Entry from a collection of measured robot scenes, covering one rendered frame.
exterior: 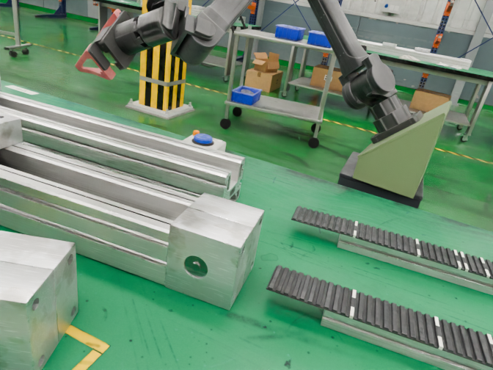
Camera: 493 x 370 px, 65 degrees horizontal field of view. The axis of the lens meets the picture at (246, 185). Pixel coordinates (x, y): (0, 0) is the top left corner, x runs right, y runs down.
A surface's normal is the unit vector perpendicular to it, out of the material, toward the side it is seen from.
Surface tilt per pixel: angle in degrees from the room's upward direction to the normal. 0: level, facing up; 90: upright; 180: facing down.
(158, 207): 90
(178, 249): 90
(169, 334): 0
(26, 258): 0
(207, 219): 0
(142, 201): 90
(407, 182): 90
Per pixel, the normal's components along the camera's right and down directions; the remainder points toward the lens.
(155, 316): 0.15, -0.89
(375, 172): -0.50, 0.30
